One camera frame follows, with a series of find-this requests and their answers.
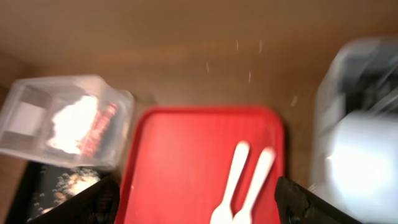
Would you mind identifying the grey dishwasher rack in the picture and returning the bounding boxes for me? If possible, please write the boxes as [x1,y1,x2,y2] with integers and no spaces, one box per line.
[310,37,397,200]

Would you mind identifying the white plastic spoon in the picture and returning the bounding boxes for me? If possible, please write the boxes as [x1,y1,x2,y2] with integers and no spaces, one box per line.
[210,141,250,224]

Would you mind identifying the black food waste tray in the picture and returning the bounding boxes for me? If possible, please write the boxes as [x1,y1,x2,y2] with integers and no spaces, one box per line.
[4,161,113,224]

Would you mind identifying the white plastic fork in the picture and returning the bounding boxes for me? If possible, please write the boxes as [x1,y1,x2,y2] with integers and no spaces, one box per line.
[233,147,276,224]

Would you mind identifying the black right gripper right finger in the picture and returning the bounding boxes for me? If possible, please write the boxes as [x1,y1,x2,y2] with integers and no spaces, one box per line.
[274,177,361,224]

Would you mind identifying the red snack wrapper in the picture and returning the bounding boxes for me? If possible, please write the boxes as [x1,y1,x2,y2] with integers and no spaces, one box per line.
[78,103,118,157]

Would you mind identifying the white crumpled tissue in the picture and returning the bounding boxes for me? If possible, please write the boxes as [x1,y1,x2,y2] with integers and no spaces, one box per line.
[46,95,98,154]

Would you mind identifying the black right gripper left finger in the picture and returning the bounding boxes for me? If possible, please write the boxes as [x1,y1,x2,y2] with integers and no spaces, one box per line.
[28,176,120,224]

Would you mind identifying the red serving tray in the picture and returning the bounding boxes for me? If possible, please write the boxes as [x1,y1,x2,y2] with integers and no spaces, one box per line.
[116,107,285,224]

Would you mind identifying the rice and food scraps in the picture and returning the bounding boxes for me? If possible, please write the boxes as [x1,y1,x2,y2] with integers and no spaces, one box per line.
[31,166,101,218]

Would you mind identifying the light blue rice bowl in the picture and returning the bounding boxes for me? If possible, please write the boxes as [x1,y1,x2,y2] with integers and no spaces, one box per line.
[325,113,397,223]

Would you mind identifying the clear plastic waste bin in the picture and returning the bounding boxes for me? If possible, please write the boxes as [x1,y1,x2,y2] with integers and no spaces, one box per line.
[1,75,134,170]

